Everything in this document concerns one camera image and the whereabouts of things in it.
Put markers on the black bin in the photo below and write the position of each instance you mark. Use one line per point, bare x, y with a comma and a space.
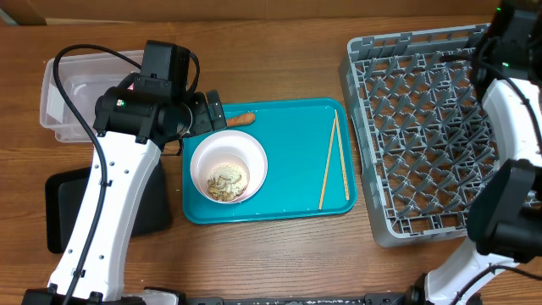
64, 194

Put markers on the carrot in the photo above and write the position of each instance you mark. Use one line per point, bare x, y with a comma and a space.
241, 120

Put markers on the wooden chopstick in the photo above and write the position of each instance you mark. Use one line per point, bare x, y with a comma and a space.
326, 169
342, 157

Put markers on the clear plastic bin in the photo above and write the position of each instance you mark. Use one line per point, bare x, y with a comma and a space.
84, 78

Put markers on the teal tray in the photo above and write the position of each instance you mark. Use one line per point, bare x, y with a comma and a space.
295, 137

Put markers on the black rail bottom edge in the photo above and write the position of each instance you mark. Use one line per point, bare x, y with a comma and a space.
296, 300

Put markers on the grey dishwasher rack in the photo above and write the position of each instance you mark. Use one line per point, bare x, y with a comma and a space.
427, 147

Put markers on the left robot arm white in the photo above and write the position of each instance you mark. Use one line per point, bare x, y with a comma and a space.
130, 130

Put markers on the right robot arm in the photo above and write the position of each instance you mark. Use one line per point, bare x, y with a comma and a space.
502, 232

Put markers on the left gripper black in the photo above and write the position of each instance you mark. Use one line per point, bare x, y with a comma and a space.
204, 122

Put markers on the left wooden chopstick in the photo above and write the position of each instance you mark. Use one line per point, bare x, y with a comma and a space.
326, 169

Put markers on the right wooden chopstick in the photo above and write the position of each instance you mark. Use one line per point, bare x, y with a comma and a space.
342, 157

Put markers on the food scraps in bowl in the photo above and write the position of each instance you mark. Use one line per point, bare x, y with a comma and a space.
226, 182

